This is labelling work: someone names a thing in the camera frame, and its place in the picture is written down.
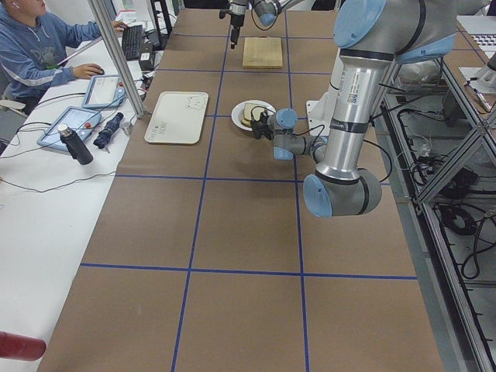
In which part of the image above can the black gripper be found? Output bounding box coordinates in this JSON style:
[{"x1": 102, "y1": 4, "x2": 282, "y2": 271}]
[
  {"x1": 257, "y1": 113, "x2": 274, "y2": 140},
  {"x1": 230, "y1": 13, "x2": 244, "y2": 50}
]

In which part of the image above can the person in blue hoodie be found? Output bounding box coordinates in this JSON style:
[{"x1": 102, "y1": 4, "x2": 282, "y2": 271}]
[{"x1": 1, "y1": 1, "x2": 105, "y2": 115}]

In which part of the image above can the wooden cutting board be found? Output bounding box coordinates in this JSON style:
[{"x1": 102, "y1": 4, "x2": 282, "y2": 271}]
[{"x1": 243, "y1": 36, "x2": 283, "y2": 69}]

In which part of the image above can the bread slice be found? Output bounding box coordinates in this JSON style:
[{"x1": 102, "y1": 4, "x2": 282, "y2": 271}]
[{"x1": 241, "y1": 102, "x2": 267, "y2": 127}]

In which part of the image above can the lower teach pendant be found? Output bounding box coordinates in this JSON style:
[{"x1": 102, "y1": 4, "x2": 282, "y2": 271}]
[{"x1": 36, "y1": 106, "x2": 102, "y2": 153}]

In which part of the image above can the white round plate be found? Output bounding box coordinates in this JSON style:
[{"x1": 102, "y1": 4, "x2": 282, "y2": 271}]
[{"x1": 231, "y1": 99, "x2": 276, "y2": 132}]

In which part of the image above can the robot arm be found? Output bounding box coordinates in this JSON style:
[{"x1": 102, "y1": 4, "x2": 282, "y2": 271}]
[
  {"x1": 219, "y1": 0, "x2": 300, "y2": 49},
  {"x1": 251, "y1": 1, "x2": 458, "y2": 218}
]

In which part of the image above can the upper teach pendant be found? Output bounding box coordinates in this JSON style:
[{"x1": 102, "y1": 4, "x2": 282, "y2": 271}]
[{"x1": 81, "y1": 74, "x2": 126, "y2": 110}]

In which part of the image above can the black water bottle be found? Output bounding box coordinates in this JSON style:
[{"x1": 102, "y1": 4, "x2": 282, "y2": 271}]
[{"x1": 57, "y1": 124, "x2": 93, "y2": 165}]

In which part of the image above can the aluminium frame post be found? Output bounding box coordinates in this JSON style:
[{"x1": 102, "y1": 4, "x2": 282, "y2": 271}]
[{"x1": 88, "y1": 0, "x2": 144, "y2": 119}]

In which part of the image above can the teach pendant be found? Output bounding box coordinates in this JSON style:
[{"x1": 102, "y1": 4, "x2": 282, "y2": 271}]
[
  {"x1": 81, "y1": 74, "x2": 126, "y2": 110},
  {"x1": 36, "y1": 106, "x2": 102, "y2": 153}
]

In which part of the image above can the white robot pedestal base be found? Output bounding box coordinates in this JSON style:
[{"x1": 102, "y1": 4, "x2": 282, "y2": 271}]
[{"x1": 306, "y1": 83, "x2": 338, "y2": 136}]

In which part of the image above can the black keyboard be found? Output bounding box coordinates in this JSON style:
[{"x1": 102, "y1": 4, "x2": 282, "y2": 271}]
[{"x1": 121, "y1": 25, "x2": 143, "y2": 60}]

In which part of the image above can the folded navy umbrella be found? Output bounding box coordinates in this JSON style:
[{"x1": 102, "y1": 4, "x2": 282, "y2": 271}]
[{"x1": 93, "y1": 112, "x2": 124, "y2": 149}]

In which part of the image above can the red cylinder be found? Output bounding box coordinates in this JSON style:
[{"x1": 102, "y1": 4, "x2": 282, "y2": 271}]
[{"x1": 1, "y1": 331, "x2": 47, "y2": 361}]

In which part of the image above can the cream bear serving tray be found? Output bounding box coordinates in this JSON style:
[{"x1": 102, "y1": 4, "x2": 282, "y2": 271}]
[{"x1": 144, "y1": 91, "x2": 208, "y2": 145}]

